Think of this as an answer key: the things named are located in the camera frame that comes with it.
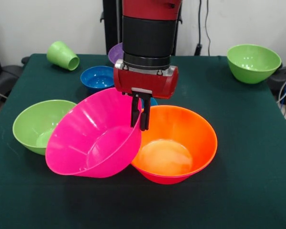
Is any dark blue plastic bowl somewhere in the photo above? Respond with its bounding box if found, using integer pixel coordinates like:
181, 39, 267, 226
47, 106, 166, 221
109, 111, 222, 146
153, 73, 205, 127
80, 65, 115, 94

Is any green plastic bowl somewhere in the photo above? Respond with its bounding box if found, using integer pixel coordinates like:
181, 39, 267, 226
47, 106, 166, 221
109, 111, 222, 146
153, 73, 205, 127
226, 44, 282, 84
12, 99, 77, 156

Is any pink plastic bowl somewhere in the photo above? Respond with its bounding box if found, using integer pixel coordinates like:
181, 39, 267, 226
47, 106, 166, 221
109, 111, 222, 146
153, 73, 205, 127
45, 87, 143, 179
135, 164, 203, 185

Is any green plastic cup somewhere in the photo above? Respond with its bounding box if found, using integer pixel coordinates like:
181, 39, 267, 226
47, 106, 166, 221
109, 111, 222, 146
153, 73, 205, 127
46, 41, 81, 71

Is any purple plastic bowl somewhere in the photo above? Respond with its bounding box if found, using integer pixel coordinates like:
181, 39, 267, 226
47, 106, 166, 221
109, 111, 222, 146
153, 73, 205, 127
108, 42, 124, 65

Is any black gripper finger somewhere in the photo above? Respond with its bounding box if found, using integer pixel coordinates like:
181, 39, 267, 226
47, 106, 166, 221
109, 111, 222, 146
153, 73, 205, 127
130, 93, 142, 128
140, 94, 151, 132

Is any black pedestal leg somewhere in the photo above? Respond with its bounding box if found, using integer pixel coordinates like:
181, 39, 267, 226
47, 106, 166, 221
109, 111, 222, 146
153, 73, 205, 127
266, 66, 286, 105
0, 56, 31, 96

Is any light blue plastic bowl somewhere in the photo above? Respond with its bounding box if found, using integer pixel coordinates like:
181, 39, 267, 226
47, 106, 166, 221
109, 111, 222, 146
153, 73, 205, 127
141, 97, 158, 107

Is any orange plastic bowl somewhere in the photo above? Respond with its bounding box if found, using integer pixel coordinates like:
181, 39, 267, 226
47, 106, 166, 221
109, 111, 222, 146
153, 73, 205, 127
130, 105, 218, 177

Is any black wall cable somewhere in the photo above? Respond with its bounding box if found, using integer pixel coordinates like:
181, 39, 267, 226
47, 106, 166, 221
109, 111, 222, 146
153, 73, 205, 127
194, 0, 211, 57

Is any dark green table cloth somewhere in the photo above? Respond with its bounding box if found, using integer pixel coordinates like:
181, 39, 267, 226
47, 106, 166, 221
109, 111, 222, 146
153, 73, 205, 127
0, 53, 286, 229

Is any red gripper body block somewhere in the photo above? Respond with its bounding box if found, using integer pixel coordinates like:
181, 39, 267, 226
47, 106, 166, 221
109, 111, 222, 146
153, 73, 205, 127
113, 64, 179, 100

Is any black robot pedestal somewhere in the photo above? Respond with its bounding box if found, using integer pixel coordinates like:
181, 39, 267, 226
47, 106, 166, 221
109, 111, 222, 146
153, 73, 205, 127
100, 0, 184, 56

